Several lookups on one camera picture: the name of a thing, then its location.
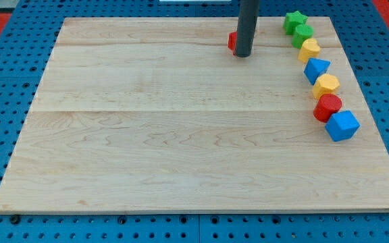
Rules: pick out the red star block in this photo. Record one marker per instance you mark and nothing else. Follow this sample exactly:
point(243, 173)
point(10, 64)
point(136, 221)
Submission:
point(232, 42)

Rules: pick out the green star block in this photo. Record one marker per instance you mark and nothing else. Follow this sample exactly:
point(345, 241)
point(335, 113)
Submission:
point(292, 20)

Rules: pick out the light wooden board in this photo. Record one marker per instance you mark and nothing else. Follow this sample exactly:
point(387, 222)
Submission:
point(156, 116)

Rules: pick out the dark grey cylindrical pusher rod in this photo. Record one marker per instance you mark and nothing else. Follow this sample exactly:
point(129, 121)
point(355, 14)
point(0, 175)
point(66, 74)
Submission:
point(247, 21)

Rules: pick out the blue triangle block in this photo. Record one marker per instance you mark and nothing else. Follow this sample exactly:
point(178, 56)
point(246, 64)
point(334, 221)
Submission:
point(315, 68)

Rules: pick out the red cylinder block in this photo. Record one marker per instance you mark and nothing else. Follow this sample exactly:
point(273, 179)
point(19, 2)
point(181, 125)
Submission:
point(327, 105)

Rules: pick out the yellow heart block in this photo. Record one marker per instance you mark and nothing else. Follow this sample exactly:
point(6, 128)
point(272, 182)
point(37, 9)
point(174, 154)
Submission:
point(309, 49)

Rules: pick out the yellow hexagon block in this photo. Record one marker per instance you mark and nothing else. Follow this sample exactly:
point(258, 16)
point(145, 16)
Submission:
point(325, 84)

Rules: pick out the green cylinder block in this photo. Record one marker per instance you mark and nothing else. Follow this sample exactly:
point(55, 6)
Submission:
point(302, 32)

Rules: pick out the blue cube block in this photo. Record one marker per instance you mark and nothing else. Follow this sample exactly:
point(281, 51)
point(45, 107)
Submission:
point(342, 126)

